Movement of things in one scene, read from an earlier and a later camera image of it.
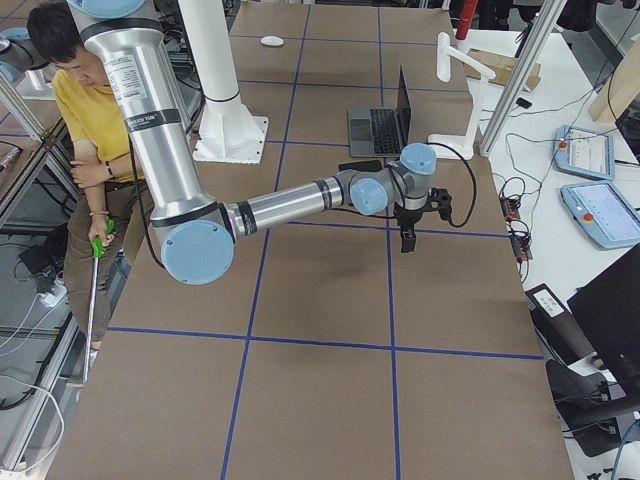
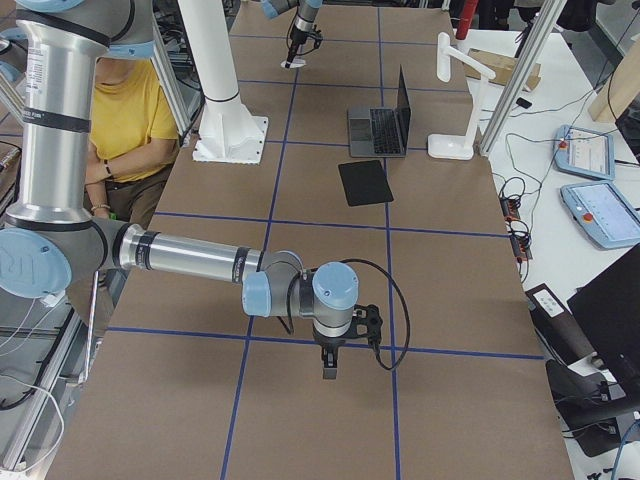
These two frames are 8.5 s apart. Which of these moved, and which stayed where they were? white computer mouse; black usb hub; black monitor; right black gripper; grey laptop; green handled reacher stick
Moved: white computer mouse; right black gripper
Stayed: black usb hub; green handled reacher stick; grey laptop; black monitor
